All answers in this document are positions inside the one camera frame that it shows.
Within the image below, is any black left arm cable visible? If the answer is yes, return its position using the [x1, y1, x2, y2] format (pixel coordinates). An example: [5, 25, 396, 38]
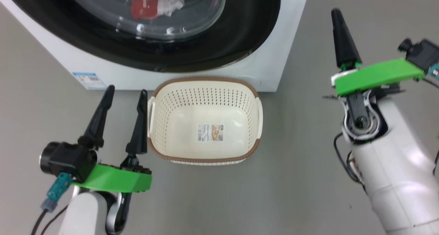
[31, 208, 69, 235]

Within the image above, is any basket product label sticker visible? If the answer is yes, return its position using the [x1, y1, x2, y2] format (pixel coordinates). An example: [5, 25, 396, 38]
[197, 124, 224, 142]

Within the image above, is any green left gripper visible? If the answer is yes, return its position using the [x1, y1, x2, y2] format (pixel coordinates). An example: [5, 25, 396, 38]
[72, 85, 152, 193]

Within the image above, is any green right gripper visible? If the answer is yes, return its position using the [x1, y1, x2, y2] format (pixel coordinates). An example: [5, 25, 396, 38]
[331, 9, 425, 96]

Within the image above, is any cream laundry basket brown rim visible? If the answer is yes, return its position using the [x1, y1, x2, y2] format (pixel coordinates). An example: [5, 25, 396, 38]
[147, 77, 264, 166]

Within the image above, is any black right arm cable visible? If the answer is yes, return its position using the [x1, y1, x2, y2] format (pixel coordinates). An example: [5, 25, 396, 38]
[333, 132, 366, 191]

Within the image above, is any teal left cable connector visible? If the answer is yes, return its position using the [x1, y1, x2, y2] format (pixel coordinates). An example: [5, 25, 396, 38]
[41, 173, 73, 213]

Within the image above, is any black washing machine glass door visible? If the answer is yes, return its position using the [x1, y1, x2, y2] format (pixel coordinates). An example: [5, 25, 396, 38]
[0, 0, 282, 73]

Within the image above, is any blue energy label sticker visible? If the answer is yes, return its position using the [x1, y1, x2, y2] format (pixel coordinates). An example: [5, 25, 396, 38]
[73, 72, 107, 90]

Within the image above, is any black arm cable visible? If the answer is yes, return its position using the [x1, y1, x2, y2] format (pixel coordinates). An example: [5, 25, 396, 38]
[333, 132, 366, 191]
[31, 208, 69, 235]

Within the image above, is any red and white garment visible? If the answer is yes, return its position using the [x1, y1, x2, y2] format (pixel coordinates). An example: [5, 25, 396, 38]
[130, 0, 192, 20]

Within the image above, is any white front-load washing machine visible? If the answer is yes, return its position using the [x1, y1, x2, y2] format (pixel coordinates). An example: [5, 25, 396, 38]
[0, 0, 311, 93]

